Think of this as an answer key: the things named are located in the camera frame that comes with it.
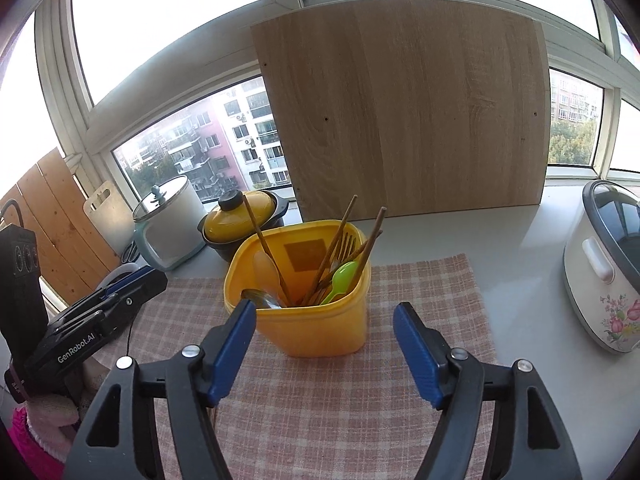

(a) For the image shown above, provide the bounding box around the white and teal electric pot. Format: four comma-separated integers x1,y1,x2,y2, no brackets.
132,175,208,272

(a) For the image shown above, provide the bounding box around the pink checked cloth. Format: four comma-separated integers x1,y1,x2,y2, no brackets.
92,253,501,480

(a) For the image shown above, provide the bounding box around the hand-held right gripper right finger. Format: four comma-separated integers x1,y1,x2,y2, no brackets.
393,302,583,480

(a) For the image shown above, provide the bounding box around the red-tipped wooden chopstick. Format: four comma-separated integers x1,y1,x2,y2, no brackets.
242,194,291,307

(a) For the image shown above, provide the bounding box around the glass pot lid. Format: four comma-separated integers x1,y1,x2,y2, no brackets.
132,175,191,223

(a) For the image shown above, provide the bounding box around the white cutting board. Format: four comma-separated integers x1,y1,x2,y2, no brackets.
83,180,136,257

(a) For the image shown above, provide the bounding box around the metal spoon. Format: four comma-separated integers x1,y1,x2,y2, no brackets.
241,288,286,309

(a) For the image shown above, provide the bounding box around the green plastic spoon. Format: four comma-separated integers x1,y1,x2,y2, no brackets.
320,261,360,306

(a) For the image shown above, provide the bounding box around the white floral rice cooker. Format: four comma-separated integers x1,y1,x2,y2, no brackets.
563,178,640,356

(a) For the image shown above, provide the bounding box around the black electronic device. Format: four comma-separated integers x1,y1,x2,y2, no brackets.
0,199,49,363

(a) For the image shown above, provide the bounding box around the translucent plastic spoon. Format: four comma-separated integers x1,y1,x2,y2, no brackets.
252,250,282,303

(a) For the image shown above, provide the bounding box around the pink apartment building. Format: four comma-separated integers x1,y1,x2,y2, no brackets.
112,77,292,204

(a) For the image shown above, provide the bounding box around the person's left forearm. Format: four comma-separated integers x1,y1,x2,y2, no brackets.
10,394,87,480

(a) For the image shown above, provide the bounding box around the wooden plank panel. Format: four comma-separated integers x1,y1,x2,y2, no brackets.
0,147,122,307

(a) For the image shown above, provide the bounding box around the person's left hand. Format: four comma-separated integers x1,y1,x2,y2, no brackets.
75,357,109,411

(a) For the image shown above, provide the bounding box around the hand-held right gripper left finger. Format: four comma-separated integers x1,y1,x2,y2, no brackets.
62,299,257,480

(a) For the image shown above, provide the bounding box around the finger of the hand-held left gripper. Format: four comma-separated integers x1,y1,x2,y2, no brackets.
97,271,169,313
95,265,155,297

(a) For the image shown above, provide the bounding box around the black casserole pot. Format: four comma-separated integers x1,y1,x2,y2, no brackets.
197,191,289,264

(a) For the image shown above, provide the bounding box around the yellow plastic container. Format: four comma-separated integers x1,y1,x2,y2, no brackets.
223,220,372,358

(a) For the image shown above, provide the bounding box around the metal fork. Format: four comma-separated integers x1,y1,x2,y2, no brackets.
327,232,357,281

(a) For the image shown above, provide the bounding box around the large wooden board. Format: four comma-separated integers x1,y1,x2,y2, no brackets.
250,0,552,222

